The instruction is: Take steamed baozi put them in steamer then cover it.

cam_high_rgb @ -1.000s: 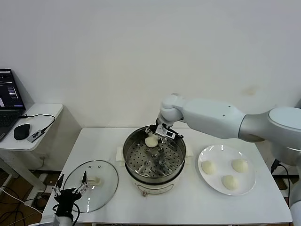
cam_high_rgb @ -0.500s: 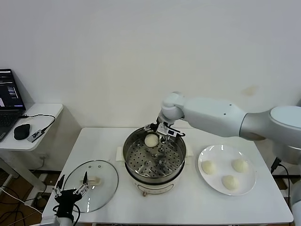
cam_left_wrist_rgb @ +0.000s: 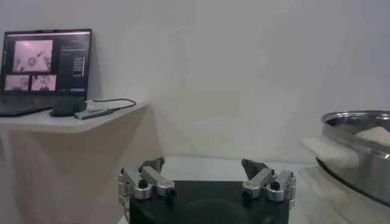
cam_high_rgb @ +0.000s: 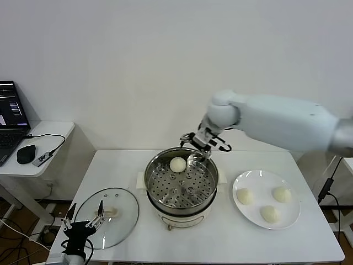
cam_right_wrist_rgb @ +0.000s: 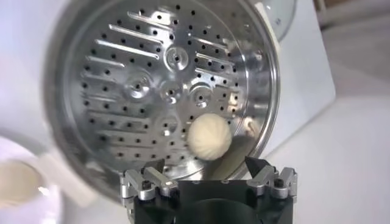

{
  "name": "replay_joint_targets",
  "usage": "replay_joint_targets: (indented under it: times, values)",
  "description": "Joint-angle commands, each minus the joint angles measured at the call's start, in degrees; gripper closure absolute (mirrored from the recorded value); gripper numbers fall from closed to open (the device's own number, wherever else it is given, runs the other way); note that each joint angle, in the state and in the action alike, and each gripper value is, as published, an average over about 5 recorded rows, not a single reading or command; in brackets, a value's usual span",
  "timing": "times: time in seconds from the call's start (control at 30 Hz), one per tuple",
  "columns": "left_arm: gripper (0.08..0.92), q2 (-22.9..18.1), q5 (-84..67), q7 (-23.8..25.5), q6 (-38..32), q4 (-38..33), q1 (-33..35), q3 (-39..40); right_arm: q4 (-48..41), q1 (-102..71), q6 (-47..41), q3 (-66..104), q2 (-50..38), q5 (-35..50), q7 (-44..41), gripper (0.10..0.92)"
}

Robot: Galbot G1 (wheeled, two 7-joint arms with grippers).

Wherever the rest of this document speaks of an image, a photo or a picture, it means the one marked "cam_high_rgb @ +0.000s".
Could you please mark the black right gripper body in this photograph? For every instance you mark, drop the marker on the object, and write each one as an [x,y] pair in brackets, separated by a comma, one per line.
[205,139]

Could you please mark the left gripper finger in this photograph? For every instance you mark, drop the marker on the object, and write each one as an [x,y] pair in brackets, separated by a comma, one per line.
[99,216]
[71,216]

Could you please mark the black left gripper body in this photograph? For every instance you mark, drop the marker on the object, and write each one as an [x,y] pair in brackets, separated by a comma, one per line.
[78,234]

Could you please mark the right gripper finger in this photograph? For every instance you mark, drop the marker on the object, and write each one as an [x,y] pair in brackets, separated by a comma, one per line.
[189,137]
[207,154]

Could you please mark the white steamed baozi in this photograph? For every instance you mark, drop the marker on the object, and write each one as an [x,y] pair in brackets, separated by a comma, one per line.
[245,196]
[282,194]
[270,214]
[177,164]

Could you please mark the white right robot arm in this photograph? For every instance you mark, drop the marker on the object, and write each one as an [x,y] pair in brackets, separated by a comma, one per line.
[275,121]

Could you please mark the stainless steel steamer basket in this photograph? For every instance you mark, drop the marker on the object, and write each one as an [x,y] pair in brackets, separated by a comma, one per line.
[212,176]

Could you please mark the grey portable drive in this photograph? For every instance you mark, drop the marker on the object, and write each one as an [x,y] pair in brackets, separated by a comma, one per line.
[42,159]

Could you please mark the white round plate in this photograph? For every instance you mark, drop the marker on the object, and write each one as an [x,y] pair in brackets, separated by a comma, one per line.
[262,193]

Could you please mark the cream electric cooker base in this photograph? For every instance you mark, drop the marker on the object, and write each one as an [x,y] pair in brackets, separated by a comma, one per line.
[182,220]

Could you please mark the black computer mouse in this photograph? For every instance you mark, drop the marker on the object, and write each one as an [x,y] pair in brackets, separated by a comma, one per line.
[26,155]

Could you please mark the white side table with laptop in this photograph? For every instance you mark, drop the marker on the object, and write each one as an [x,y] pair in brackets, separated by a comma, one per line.
[55,129]

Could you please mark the black laptop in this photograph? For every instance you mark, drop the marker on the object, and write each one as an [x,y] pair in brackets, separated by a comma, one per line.
[8,110]

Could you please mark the white side table with label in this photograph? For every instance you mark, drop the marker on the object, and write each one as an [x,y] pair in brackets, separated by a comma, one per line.
[347,171]

